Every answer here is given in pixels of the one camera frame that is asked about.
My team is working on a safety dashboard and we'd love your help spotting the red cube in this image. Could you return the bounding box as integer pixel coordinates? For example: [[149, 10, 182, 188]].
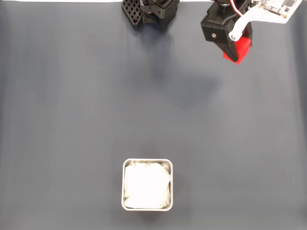
[[222, 35, 252, 66]]

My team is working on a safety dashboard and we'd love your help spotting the square metal box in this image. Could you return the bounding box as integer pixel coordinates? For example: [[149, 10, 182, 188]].
[[121, 158, 174, 212]]

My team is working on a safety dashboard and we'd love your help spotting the white tissue paper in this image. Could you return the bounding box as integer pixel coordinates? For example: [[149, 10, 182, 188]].
[[124, 161, 171, 209]]

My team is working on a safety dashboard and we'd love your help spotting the dark grey table mat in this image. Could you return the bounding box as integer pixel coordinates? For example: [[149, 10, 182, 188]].
[[0, 1, 307, 230]]

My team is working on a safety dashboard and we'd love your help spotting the white red servo wire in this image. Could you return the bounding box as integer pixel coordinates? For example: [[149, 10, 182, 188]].
[[229, 0, 242, 17]]

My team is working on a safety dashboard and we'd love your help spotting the camera board on white mount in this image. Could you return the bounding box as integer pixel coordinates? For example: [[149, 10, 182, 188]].
[[228, 0, 303, 41]]

